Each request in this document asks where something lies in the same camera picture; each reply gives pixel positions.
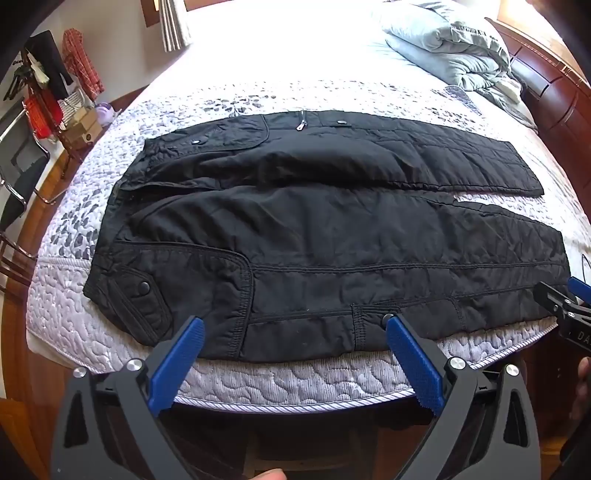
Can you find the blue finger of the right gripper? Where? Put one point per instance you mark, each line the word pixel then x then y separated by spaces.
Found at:
pixel 551 299
pixel 580 289

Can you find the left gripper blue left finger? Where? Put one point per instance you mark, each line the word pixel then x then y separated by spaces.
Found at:
pixel 169 363

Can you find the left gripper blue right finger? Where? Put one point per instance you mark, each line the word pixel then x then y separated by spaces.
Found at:
pixel 421 360

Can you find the black quilted pants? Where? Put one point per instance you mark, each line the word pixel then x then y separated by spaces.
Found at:
pixel 293 234

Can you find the person's right hand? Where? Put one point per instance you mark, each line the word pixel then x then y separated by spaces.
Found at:
pixel 581 403

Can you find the person's left hand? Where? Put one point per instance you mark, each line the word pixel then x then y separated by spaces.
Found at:
pixel 273 474

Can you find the dark wooden headboard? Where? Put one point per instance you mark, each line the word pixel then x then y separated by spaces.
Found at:
pixel 558 99

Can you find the cardboard boxes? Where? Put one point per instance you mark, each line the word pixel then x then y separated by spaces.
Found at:
pixel 83 129

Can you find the folded grey duvet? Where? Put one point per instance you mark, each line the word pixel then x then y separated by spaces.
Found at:
pixel 459 47

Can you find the red checked garment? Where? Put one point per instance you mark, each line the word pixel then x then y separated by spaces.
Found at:
pixel 78 63

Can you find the wooden coat rack with clothes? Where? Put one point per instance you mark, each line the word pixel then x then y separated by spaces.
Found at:
pixel 53 95

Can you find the grey patterned quilted bedspread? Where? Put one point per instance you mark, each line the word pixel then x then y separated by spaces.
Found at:
pixel 255 58

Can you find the white pleated curtain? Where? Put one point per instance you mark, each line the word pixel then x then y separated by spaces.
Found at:
pixel 174 25

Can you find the black metal frame chair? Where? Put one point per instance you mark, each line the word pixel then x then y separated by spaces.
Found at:
pixel 23 161

